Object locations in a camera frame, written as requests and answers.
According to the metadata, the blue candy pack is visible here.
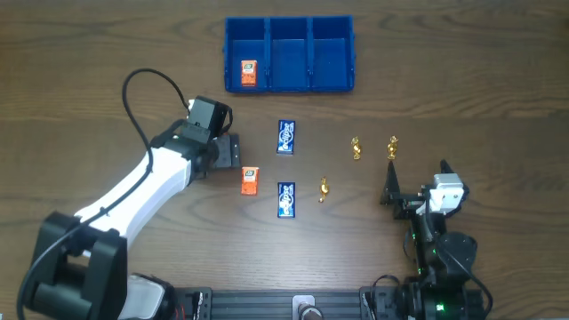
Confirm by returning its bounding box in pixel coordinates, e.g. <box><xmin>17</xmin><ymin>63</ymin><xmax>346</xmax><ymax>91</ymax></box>
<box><xmin>276</xmin><ymin>119</ymin><xmax>297</xmax><ymax>156</ymax></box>
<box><xmin>276</xmin><ymin>180</ymin><xmax>297</xmax><ymax>220</ymax></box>

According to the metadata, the blue tray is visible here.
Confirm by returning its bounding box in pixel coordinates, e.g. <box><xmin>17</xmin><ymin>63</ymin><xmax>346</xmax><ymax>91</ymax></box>
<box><xmin>223</xmin><ymin>15</ymin><xmax>357</xmax><ymax>94</ymax></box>

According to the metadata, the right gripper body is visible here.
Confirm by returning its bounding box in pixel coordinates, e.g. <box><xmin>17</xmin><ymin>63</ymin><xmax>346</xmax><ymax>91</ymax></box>
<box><xmin>393</xmin><ymin>192</ymin><xmax>430</xmax><ymax>220</ymax></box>

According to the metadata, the orange candy box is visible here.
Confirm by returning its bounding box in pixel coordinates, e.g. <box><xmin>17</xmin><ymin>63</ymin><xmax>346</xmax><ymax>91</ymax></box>
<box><xmin>240</xmin><ymin>165</ymin><xmax>260</xmax><ymax>196</ymax></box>
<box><xmin>240</xmin><ymin>59</ymin><xmax>259</xmax><ymax>88</ymax></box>

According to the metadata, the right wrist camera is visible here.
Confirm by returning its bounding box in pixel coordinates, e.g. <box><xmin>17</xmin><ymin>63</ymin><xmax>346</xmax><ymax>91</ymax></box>
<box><xmin>415</xmin><ymin>172</ymin><xmax>466</xmax><ymax>217</ymax></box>

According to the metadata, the mounting rail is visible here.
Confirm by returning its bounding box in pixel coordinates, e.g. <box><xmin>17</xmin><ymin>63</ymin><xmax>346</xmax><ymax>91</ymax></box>
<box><xmin>172</xmin><ymin>286</ymin><xmax>485</xmax><ymax>320</ymax></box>

